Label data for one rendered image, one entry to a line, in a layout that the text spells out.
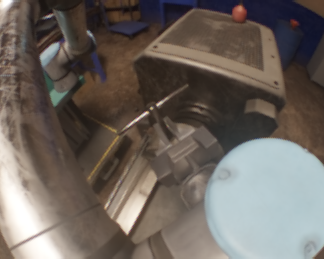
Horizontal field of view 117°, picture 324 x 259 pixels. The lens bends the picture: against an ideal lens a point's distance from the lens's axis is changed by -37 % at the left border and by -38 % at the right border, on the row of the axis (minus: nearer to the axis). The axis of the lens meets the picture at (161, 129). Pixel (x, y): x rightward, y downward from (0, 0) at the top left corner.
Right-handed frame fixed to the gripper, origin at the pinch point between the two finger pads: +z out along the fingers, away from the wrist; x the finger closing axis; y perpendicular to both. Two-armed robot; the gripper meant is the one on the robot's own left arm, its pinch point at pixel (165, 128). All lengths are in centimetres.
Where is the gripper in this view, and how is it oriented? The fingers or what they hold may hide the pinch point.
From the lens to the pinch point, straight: 38.9
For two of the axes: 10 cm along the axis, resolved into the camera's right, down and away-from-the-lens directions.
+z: -3.7, -5.5, 7.5
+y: 4.2, 6.2, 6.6
